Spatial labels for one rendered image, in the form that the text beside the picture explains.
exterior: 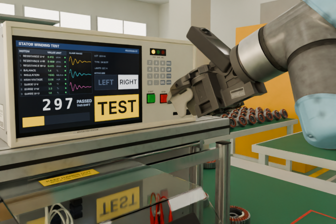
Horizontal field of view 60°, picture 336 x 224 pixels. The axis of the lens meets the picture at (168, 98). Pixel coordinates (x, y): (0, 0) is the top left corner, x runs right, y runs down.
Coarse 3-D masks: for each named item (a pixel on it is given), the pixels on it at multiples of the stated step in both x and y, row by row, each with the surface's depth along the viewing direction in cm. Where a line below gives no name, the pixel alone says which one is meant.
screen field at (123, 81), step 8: (96, 80) 57; (104, 80) 58; (112, 80) 59; (120, 80) 60; (128, 80) 62; (136, 80) 63; (96, 88) 57; (104, 88) 58; (112, 88) 59; (120, 88) 61; (128, 88) 62
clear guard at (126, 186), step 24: (72, 168) 53; (96, 168) 53; (120, 168) 53; (144, 168) 53; (0, 192) 42; (24, 192) 42; (48, 192) 42; (72, 192) 42; (96, 192) 42; (120, 192) 42; (144, 192) 42; (168, 192) 42; (192, 192) 43; (24, 216) 35; (48, 216) 35; (72, 216) 35; (96, 216) 35; (120, 216) 35; (144, 216) 36; (168, 216) 38; (216, 216) 42
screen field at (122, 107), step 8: (96, 96) 57; (104, 96) 58; (112, 96) 59; (120, 96) 61; (128, 96) 62; (136, 96) 63; (96, 104) 57; (104, 104) 58; (112, 104) 60; (120, 104) 61; (128, 104) 62; (136, 104) 63; (96, 112) 57; (104, 112) 58; (112, 112) 60; (120, 112) 61; (128, 112) 62; (136, 112) 64; (96, 120) 57
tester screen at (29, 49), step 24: (24, 48) 48; (48, 48) 51; (72, 48) 53; (96, 48) 57; (120, 48) 60; (24, 72) 48; (48, 72) 51; (72, 72) 54; (96, 72) 57; (120, 72) 60; (24, 96) 49; (48, 96) 51; (72, 96) 54; (120, 120) 61
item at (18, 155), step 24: (216, 120) 77; (0, 144) 50; (48, 144) 50; (72, 144) 51; (96, 144) 55; (120, 144) 58; (144, 144) 62; (168, 144) 66; (0, 168) 44; (24, 168) 46; (48, 168) 49
